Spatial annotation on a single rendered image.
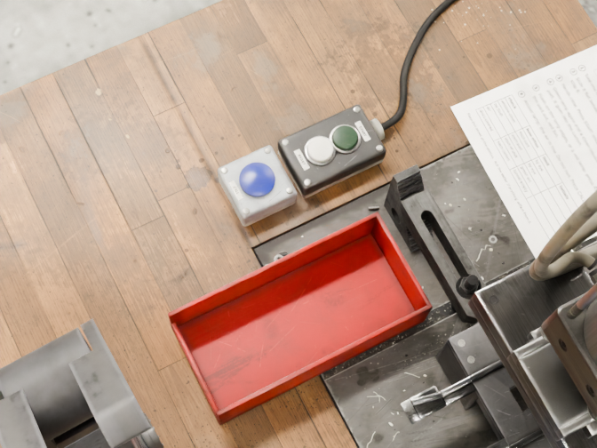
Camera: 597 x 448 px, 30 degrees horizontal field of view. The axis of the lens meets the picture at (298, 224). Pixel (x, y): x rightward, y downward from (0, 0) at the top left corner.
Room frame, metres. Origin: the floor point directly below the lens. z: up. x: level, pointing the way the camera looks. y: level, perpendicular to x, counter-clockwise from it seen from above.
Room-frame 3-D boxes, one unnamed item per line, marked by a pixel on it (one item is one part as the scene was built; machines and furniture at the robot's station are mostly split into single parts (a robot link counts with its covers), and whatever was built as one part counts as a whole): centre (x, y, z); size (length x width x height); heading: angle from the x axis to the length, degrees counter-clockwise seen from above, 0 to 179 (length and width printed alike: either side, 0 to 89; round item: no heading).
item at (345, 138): (0.52, -0.04, 0.93); 0.03 x 0.03 x 0.02
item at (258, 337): (0.31, -0.01, 0.93); 0.25 x 0.12 x 0.06; 124
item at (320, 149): (0.50, -0.01, 0.93); 0.03 x 0.03 x 0.02
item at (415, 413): (0.23, -0.16, 0.98); 0.07 x 0.02 x 0.01; 124
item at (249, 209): (0.46, 0.05, 0.90); 0.07 x 0.07 x 0.06; 34
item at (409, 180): (0.44, -0.12, 0.95); 0.06 x 0.03 x 0.09; 34
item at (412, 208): (0.38, -0.16, 0.95); 0.15 x 0.03 x 0.10; 34
